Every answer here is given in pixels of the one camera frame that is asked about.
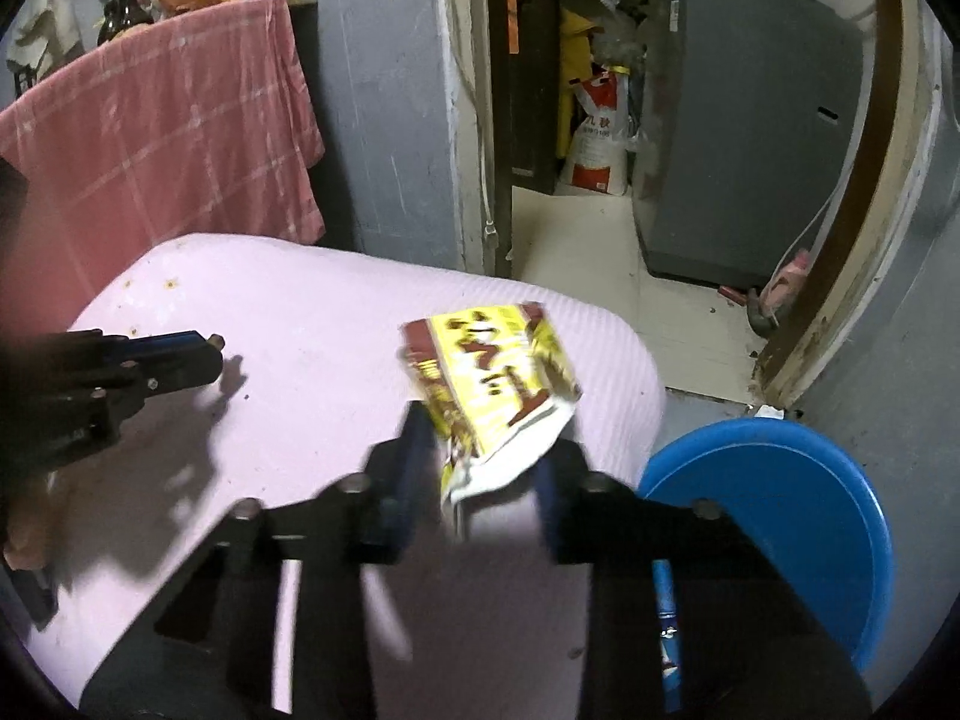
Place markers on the pink floral blanket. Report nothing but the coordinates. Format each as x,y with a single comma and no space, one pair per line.
300,315

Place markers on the pink checkered cloth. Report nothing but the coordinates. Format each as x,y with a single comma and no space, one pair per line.
165,127

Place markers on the blue plastic bucket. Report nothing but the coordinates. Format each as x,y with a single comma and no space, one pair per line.
787,480

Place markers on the beige hanging cloth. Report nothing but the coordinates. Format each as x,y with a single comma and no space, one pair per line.
45,22

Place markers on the white and red rice sack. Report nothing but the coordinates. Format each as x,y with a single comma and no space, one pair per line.
596,150

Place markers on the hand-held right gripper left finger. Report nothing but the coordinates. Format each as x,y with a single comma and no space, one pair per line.
412,457

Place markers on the grey washing machine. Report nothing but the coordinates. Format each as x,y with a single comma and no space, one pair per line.
735,127

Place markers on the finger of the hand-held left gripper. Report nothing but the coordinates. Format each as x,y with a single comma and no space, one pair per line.
180,373
161,345

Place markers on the grey metal tool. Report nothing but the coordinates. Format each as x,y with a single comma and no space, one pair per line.
763,315

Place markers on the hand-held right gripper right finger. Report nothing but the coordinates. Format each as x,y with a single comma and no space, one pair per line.
551,510

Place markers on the pink slipper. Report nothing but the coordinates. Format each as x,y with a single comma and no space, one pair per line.
791,277

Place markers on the yellow plastic bag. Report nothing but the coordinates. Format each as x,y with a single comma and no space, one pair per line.
574,37

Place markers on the person's left hand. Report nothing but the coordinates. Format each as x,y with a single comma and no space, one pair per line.
26,525

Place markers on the wooden door frame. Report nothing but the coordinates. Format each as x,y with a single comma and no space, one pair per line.
862,240

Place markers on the white paper scrap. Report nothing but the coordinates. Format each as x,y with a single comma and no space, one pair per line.
776,412

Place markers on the yellow snack wrapper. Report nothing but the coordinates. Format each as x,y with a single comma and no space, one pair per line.
487,390

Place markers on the clear plastic bags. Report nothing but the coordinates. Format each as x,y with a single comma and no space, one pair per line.
619,34

